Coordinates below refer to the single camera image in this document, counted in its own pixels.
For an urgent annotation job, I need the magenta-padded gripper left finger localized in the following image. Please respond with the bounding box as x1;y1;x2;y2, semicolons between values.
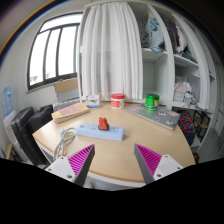
44;143;96;188

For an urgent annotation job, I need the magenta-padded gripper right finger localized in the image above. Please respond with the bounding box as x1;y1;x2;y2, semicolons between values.
133;143;184;185

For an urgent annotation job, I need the colourful patterned bag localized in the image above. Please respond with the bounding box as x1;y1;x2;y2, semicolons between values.
176;110;197;134

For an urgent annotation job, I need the large black suitcase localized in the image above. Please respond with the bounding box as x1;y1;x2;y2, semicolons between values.
10;106;46;166

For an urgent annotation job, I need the grey laptop with stickers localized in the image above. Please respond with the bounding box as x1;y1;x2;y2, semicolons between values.
125;103;181;131

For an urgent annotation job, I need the small black suitcase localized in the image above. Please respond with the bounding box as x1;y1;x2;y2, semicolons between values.
27;104;54;134

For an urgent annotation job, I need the black-framed wooden stool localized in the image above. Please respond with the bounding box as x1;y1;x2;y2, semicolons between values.
193;109;212;141

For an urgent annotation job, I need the yellow book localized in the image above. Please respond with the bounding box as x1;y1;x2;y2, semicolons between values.
50;103;91;125

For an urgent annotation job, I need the light blue power strip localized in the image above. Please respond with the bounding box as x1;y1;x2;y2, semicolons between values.
75;123;126;142

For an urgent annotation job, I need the white oil radiator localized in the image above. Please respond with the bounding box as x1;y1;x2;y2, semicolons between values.
52;97;82;113

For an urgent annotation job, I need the green round tin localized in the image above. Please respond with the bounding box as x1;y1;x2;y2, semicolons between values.
144;93;161;112

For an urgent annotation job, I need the small white card box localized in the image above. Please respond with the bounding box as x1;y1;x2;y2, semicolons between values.
85;94;101;109

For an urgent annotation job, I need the white jar with red lid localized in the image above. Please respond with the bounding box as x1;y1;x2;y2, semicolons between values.
110;93;127;110

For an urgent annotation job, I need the brown cardboard box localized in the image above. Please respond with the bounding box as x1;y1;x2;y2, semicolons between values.
53;77;80;94

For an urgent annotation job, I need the blue water jug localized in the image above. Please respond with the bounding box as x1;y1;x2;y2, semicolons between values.
0;85;14;117

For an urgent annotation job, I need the white shelf unit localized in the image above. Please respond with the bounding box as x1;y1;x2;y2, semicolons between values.
77;0;218;116

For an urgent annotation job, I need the black-framed window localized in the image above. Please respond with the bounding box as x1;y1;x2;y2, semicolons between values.
26;12;84;92

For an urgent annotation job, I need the white curtain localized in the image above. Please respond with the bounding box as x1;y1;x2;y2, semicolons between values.
80;2;144;102

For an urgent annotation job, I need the white power strip cable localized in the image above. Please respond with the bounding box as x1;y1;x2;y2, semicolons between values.
53;127;77;161

